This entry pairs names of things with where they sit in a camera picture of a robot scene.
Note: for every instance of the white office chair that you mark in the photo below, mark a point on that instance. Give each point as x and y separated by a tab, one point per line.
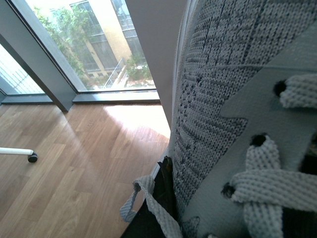
32	156

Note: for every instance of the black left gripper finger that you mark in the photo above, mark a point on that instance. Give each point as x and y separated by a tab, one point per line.
151	209

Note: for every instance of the grey sneaker with long lace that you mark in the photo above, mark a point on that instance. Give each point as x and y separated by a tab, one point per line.
243	140

